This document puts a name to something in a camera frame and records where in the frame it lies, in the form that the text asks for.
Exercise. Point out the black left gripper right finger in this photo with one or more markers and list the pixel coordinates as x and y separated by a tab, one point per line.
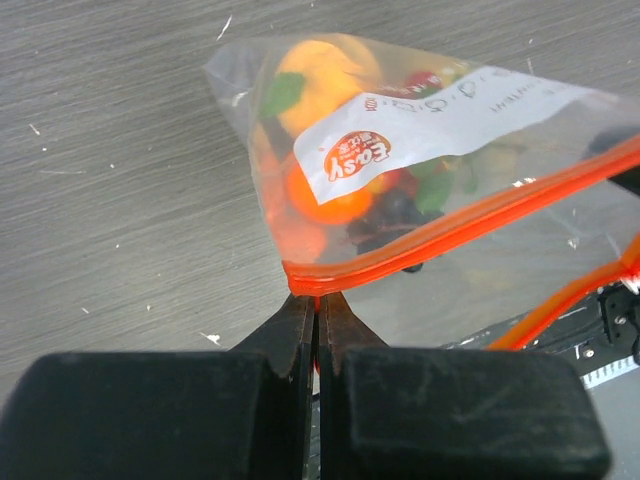
433	413

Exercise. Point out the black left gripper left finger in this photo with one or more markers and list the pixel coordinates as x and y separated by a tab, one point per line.
243	413

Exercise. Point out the clear zip top bag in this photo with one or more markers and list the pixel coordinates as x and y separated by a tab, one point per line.
450	194

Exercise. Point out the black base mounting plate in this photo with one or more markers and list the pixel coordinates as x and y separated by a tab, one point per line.
597	334

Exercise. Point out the dark grape bunch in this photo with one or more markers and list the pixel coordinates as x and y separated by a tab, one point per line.
392	215

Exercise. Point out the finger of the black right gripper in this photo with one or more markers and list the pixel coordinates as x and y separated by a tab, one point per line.
626	174

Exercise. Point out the orange-yellow peach fruit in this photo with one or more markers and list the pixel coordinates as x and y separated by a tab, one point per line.
315	78

